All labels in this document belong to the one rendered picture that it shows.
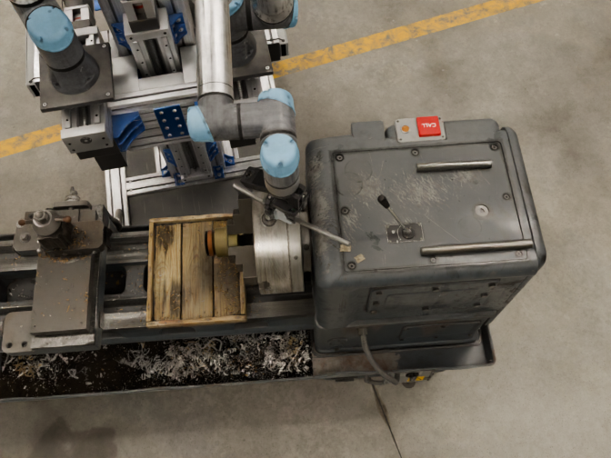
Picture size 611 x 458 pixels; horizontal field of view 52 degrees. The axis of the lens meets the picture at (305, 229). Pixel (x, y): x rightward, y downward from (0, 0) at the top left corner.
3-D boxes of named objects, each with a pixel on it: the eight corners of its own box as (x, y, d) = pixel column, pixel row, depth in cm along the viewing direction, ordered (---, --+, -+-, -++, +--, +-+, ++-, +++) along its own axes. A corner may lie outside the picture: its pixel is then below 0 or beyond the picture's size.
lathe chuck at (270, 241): (286, 207, 201) (282, 164, 172) (293, 303, 191) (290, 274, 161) (258, 209, 201) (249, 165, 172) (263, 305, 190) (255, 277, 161)
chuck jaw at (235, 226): (266, 225, 182) (263, 186, 177) (266, 233, 178) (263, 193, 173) (228, 228, 182) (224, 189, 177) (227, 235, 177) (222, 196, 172)
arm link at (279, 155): (297, 126, 124) (300, 165, 121) (298, 152, 135) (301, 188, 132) (257, 129, 124) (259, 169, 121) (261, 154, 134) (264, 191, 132)
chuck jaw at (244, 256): (267, 243, 177) (268, 279, 170) (268, 253, 181) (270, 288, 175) (227, 245, 177) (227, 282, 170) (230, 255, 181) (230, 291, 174)
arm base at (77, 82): (49, 59, 199) (37, 37, 190) (97, 52, 200) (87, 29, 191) (51, 98, 193) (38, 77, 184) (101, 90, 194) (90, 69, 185)
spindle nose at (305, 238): (308, 215, 195) (307, 187, 175) (313, 281, 188) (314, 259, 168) (298, 215, 195) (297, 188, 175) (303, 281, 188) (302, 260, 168)
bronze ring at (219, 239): (235, 219, 179) (204, 222, 179) (237, 249, 175) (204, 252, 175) (239, 233, 187) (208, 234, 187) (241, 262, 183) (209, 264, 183)
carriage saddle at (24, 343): (111, 211, 210) (105, 203, 204) (103, 349, 190) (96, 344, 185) (20, 217, 209) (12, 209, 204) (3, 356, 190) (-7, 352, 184)
